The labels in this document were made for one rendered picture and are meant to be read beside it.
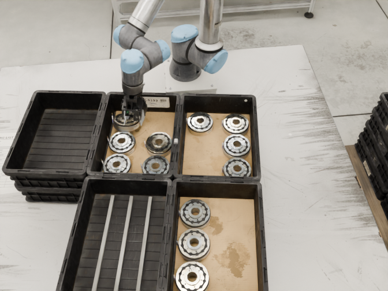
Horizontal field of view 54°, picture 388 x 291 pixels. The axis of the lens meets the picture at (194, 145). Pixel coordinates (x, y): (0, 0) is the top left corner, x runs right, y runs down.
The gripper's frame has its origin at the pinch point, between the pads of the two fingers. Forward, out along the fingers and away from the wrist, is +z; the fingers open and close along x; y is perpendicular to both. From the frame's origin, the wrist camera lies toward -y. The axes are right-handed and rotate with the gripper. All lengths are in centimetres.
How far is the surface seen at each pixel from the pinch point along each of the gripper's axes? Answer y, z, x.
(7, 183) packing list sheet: 21, 23, -49
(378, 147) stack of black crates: -25, 33, 126
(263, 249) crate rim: 55, -13, 46
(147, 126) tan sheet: 0.5, 2.7, 5.3
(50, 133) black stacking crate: 5.1, 7.8, -33.5
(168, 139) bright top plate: 9.3, -1.3, 14.2
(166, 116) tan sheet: -5.0, 1.8, 12.6
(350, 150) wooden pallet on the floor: -39, 57, 124
